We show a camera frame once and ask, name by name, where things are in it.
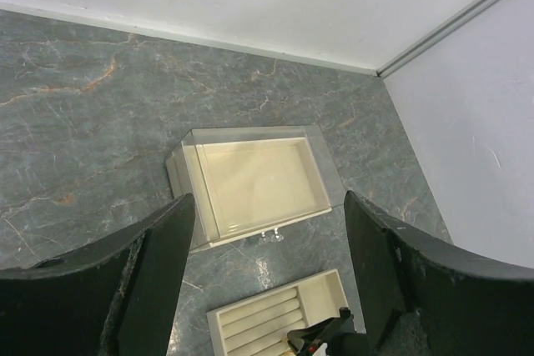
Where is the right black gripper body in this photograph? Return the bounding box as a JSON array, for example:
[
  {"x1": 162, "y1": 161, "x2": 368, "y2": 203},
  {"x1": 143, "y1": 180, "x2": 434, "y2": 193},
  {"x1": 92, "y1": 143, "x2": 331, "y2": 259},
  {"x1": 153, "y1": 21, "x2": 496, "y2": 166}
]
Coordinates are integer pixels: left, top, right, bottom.
[{"x1": 287, "y1": 308, "x2": 371, "y2": 356}]

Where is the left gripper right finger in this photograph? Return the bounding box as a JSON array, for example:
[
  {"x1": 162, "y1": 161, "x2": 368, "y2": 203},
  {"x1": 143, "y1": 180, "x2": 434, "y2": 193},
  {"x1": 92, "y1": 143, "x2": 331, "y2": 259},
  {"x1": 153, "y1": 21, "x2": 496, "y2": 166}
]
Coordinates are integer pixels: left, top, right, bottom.
[{"x1": 344, "y1": 191, "x2": 533, "y2": 355}]

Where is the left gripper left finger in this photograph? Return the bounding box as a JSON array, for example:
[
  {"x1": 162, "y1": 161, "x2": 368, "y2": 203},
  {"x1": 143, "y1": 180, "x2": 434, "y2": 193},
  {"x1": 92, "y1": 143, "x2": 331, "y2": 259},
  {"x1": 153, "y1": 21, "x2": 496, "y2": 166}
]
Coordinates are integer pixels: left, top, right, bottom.
[{"x1": 1, "y1": 193, "x2": 195, "y2": 355}]

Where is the beige open jewelry box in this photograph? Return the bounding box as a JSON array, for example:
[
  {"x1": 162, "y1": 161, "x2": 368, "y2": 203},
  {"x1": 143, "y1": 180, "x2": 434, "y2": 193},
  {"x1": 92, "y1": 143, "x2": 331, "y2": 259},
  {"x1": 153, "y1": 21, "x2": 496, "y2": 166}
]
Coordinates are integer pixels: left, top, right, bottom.
[{"x1": 165, "y1": 125, "x2": 345, "y2": 253}]

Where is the beige ring slot tray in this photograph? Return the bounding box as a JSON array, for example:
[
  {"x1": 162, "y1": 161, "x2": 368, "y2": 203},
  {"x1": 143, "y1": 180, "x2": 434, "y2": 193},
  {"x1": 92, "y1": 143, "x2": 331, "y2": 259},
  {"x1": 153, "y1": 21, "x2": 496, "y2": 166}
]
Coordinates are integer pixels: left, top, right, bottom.
[{"x1": 207, "y1": 269, "x2": 348, "y2": 355}]

